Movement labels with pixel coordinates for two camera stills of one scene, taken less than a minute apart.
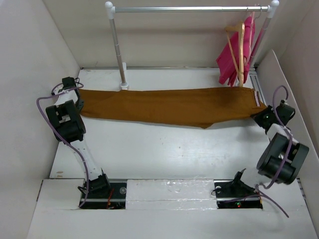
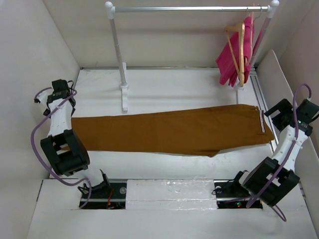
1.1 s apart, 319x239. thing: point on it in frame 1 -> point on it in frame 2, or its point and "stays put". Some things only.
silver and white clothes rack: x=270 y=9 stays put
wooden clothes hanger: x=239 y=68 stays put
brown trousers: x=199 y=107 -> x=206 y=131
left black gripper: x=80 y=104 -> x=48 y=111
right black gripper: x=257 y=116 -> x=284 y=106
